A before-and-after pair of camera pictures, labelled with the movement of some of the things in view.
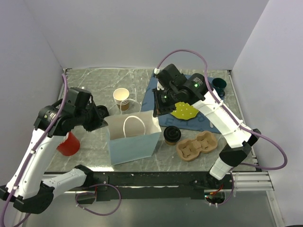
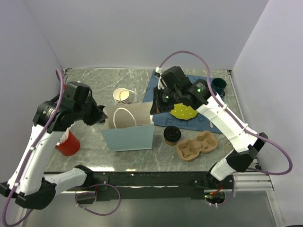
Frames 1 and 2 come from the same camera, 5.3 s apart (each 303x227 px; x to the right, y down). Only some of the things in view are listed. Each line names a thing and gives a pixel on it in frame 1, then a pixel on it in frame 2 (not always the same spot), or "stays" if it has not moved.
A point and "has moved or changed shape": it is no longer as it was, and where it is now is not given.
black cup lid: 172,134 stays
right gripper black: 158,109 stays
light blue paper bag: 132,136 has moved or changed shape
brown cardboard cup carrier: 189,151 stays
